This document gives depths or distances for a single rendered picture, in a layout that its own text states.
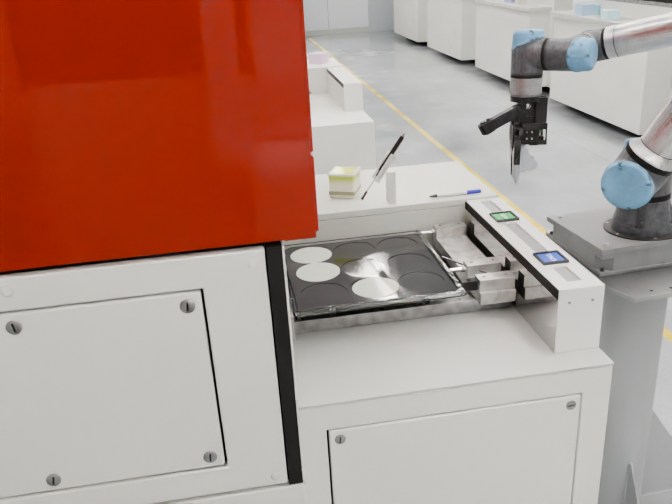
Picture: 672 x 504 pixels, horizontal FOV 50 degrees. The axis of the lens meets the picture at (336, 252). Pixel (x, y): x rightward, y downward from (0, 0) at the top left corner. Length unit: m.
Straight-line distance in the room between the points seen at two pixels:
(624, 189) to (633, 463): 0.86
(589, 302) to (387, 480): 0.52
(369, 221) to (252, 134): 0.97
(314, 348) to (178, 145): 0.70
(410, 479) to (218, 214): 0.75
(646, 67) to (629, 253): 4.37
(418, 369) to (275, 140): 0.66
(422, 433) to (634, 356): 0.80
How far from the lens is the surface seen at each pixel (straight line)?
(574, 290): 1.46
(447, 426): 1.44
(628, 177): 1.74
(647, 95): 6.23
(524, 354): 1.50
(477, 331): 1.57
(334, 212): 1.84
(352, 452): 1.42
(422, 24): 12.29
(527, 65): 1.80
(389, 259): 1.71
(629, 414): 2.16
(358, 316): 1.58
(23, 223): 0.99
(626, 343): 2.04
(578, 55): 1.76
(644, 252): 1.89
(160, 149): 0.93
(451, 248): 1.82
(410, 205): 1.88
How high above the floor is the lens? 1.59
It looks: 23 degrees down
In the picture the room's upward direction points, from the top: 3 degrees counter-clockwise
